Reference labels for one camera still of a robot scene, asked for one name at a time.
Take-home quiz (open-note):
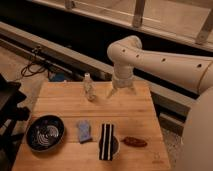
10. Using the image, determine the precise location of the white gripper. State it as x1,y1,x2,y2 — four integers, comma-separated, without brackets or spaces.
107,75,136,98

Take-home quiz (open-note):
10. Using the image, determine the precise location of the black cable on floor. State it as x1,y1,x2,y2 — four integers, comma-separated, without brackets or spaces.
20,46,54,78

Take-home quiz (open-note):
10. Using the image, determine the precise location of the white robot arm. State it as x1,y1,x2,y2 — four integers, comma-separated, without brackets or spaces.
107,36,213,171

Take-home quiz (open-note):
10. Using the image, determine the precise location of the clear plastic bottle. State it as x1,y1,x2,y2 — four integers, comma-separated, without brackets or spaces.
83,73,95,101

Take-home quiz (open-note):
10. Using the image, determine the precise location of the brown sausage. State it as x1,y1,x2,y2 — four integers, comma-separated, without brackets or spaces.
122,137,147,147

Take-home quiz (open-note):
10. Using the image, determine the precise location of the dark patterned bowl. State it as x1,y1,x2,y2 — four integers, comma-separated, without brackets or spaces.
26,115,65,152

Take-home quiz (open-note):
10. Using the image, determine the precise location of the blue object on floor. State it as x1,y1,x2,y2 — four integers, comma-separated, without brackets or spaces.
49,73,66,82

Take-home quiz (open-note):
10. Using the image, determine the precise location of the black white striped cloth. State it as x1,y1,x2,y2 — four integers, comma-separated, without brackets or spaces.
99,124,114,161

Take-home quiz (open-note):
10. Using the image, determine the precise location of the dark round cup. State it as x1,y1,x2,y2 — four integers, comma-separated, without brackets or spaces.
98,134,121,158

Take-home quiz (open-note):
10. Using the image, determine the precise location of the black stand at left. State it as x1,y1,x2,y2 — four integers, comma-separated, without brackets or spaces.
0,73,30,164

